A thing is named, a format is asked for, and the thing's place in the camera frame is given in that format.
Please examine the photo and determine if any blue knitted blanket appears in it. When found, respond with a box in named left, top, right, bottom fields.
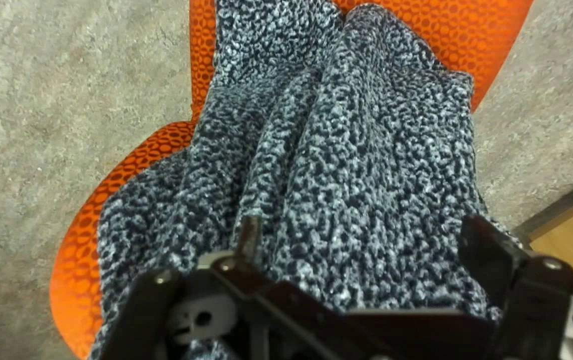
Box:
left=88, top=0, right=508, bottom=360

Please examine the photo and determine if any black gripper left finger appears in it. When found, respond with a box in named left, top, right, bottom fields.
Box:
left=109, top=217, right=342, bottom=360

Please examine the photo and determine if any orange fabric chair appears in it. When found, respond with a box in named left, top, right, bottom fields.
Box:
left=49, top=0, right=535, bottom=360

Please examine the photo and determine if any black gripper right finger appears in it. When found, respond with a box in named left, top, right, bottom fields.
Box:
left=459, top=214, right=573, bottom=360

